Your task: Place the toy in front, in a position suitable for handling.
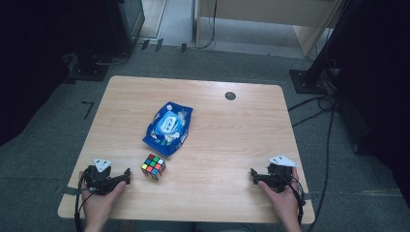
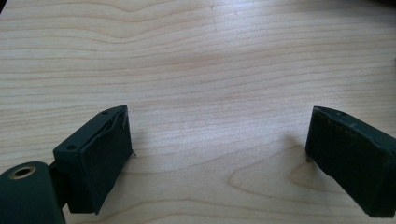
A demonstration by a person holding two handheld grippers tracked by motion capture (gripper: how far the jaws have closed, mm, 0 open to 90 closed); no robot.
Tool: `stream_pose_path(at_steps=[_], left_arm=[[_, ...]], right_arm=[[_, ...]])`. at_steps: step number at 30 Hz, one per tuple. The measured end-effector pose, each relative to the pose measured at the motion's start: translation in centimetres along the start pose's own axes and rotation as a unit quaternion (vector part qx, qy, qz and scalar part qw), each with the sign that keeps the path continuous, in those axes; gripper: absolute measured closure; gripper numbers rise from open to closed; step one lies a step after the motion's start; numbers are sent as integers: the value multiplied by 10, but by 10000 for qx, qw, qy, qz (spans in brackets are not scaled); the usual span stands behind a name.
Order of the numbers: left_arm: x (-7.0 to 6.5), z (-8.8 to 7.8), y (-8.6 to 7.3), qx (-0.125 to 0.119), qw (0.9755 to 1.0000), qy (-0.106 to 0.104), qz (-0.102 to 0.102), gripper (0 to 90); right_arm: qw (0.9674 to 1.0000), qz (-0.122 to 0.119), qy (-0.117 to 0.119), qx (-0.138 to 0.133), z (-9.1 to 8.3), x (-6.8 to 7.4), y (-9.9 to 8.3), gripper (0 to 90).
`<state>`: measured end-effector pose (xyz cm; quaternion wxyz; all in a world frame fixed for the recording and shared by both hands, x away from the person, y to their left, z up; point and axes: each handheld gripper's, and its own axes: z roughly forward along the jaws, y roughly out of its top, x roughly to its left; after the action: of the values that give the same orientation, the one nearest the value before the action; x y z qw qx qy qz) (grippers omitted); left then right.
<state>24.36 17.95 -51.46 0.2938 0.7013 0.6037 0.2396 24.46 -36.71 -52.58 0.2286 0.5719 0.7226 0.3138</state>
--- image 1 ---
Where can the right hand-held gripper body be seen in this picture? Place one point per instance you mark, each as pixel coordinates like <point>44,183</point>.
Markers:
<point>278,177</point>

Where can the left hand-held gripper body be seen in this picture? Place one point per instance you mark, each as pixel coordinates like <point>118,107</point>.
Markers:
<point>96,180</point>

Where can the colourful puzzle cube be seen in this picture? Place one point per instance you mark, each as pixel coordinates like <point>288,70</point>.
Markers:
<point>153,166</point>

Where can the blue wet wipes packet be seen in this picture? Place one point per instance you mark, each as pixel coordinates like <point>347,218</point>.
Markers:
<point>167,125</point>

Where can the person's left hand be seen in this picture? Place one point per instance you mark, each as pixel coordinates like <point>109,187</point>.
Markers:
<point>96,204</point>

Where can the person's right hand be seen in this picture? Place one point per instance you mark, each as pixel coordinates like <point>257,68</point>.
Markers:
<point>286,203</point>

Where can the grey tape piece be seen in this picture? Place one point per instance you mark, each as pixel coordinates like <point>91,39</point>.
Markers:
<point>310,196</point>
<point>69,190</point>

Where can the person's dark clothing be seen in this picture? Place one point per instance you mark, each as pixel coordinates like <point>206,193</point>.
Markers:
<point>193,227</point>

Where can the dark round table grommet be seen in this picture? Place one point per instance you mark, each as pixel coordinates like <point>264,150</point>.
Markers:
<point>230,95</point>

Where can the black metal stand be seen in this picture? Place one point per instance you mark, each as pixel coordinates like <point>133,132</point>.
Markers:
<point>309,82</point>

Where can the black stand base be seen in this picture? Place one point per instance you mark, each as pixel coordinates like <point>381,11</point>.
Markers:
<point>87,72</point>

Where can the black floor tape strip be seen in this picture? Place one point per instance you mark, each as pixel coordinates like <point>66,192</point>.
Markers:
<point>183,47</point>
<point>159,44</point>
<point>145,44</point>

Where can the dark curtain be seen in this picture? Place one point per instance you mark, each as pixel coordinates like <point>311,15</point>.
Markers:
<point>380,80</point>
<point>25,64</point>

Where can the dark glass cabinet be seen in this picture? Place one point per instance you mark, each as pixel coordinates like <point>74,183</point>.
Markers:
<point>129,19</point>

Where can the light wooden cabinet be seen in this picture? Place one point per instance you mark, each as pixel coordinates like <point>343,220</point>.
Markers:
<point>274,13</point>

